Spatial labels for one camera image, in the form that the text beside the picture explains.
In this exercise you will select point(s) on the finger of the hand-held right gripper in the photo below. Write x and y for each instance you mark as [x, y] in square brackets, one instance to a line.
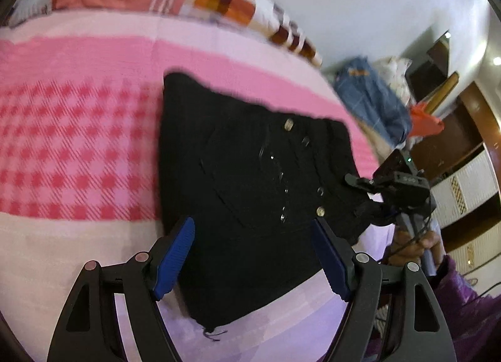
[358, 182]
[372, 213]

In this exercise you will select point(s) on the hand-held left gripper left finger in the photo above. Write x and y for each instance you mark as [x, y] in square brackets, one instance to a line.
[177, 254]

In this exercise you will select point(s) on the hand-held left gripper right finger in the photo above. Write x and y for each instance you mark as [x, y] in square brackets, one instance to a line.
[332, 262]

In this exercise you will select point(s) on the black pants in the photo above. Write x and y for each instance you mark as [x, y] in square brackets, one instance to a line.
[242, 190]

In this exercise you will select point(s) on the person's right hand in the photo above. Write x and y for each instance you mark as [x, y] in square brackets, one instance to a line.
[417, 244]

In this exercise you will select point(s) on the wooden wardrobe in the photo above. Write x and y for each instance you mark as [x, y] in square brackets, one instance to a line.
[462, 158]

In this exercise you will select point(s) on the orange cloth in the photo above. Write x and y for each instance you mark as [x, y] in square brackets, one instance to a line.
[424, 119]

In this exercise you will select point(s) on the blue denim garment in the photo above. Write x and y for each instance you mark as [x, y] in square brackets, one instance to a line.
[372, 92]

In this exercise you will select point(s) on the white floral cloth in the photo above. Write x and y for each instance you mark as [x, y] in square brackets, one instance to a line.
[397, 72]

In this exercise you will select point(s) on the pink checked bedsheet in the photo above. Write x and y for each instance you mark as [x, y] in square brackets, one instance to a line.
[78, 131]

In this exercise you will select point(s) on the orange checked pillow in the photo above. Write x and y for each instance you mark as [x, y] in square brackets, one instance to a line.
[250, 6]

